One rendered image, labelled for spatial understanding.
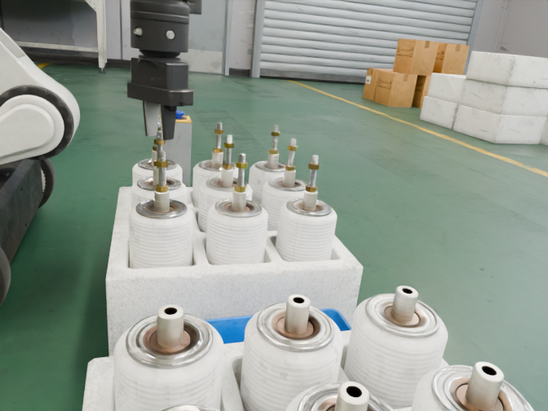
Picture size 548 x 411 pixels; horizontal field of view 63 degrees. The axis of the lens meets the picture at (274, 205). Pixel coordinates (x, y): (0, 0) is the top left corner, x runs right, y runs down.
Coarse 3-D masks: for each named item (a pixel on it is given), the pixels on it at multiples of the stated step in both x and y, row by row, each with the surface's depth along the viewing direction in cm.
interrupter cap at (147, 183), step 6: (138, 180) 78; (144, 180) 79; (150, 180) 79; (168, 180) 80; (174, 180) 80; (138, 186) 76; (144, 186) 76; (150, 186) 76; (168, 186) 77; (174, 186) 78; (180, 186) 78
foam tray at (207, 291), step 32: (128, 192) 93; (128, 224) 79; (128, 256) 71; (192, 256) 73; (352, 256) 75; (128, 288) 63; (160, 288) 64; (192, 288) 66; (224, 288) 67; (256, 288) 68; (288, 288) 70; (320, 288) 71; (352, 288) 73; (128, 320) 65; (352, 320) 76
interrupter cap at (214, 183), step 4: (220, 176) 85; (208, 180) 82; (212, 180) 82; (216, 180) 83; (232, 180) 84; (236, 180) 84; (208, 184) 80; (212, 184) 80; (216, 184) 81; (232, 184) 82; (244, 184) 82; (212, 188) 79; (216, 188) 78; (220, 188) 78; (224, 188) 78; (228, 188) 79; (232, 188) 79
